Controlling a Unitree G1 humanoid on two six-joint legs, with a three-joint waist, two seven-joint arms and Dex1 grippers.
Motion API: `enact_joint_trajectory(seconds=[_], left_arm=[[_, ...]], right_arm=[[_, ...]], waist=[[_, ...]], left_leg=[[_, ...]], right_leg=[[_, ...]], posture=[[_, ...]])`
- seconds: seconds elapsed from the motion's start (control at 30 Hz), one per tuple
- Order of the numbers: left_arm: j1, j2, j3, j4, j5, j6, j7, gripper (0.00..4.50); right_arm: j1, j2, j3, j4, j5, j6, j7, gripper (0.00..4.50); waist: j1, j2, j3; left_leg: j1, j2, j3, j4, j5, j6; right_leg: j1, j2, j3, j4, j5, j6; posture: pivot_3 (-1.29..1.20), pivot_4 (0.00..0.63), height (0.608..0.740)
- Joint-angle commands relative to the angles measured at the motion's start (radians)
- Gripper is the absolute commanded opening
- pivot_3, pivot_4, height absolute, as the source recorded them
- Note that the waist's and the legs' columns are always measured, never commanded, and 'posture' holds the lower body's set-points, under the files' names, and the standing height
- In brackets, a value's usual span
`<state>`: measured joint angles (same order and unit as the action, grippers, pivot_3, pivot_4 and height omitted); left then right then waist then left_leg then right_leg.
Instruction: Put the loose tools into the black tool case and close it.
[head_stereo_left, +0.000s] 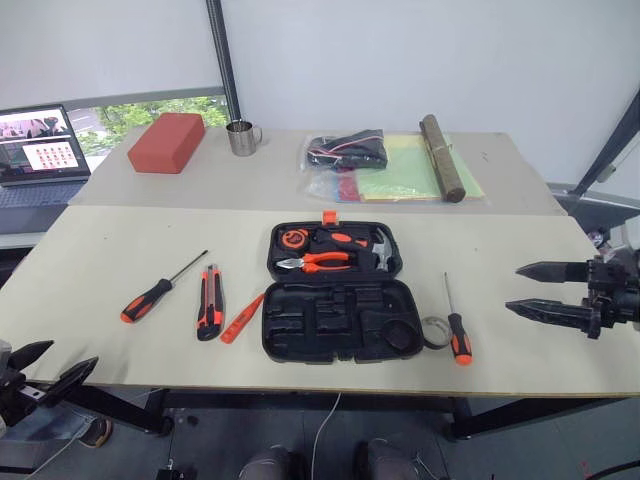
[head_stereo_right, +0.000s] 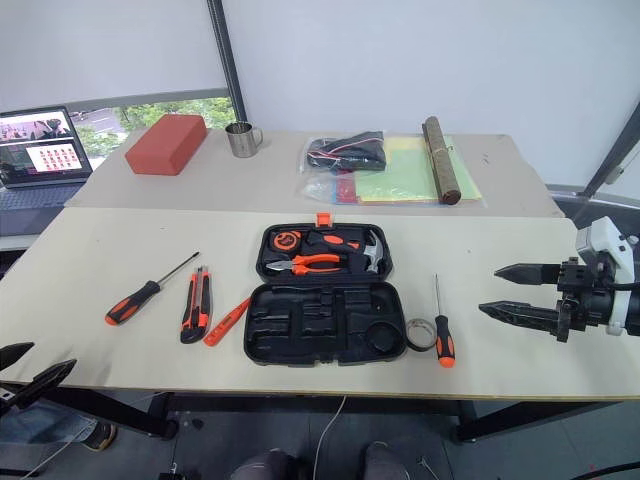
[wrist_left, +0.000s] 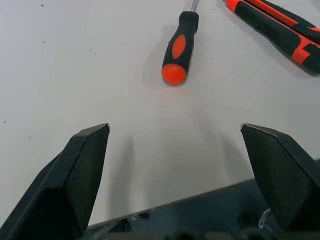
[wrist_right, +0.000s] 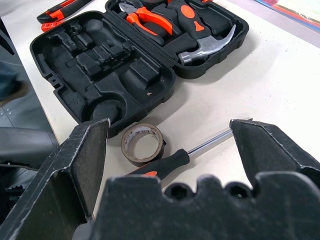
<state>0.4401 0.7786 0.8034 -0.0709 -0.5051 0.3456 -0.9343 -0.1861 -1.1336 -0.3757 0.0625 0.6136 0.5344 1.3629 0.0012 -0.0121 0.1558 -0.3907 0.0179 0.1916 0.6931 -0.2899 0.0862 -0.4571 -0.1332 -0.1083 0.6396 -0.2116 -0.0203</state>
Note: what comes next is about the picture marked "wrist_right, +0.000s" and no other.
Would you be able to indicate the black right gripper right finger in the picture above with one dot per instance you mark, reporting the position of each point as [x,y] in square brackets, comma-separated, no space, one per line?
[265,150]

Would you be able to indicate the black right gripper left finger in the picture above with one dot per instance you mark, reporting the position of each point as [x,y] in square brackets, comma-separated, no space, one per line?
[62,180]

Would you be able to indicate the black orange tape measure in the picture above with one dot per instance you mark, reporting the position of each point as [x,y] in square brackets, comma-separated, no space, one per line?
[155,1]

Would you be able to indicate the black plastic tool case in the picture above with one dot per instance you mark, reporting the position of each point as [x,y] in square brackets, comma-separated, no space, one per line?
[110,82]

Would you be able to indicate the silver robot body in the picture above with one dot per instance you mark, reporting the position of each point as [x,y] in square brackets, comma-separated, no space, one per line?
[25,142]

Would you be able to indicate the black electrical tape roll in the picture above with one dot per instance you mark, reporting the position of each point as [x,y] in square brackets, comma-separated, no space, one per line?
[127,142]

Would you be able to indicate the person's foot in brown shoe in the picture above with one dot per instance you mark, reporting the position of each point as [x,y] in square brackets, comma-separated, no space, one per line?
[12,85]

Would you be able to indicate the colourful stacked sheets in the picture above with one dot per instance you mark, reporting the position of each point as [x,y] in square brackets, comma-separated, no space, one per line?
[300,10]

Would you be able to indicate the orange black utility knife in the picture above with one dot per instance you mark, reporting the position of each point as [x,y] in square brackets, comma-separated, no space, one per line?
[65,10]

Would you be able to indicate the orange black pliers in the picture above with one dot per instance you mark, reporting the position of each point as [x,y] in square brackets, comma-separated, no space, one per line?
[140,18]

